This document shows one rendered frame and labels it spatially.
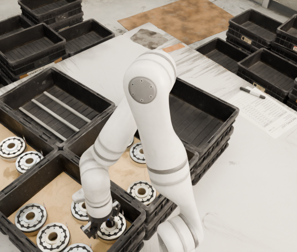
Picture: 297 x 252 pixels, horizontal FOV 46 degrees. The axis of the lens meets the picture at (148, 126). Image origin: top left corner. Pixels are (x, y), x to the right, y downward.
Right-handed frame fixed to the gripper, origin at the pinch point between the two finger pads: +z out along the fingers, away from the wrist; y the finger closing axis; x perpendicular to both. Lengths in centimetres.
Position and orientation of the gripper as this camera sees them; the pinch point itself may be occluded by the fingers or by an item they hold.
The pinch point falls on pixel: (102, 228)
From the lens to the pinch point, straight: 116.0
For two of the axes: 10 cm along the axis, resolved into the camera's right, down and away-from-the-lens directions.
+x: -7.0, -5.4, 4.7
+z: -0.3, 6.7, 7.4
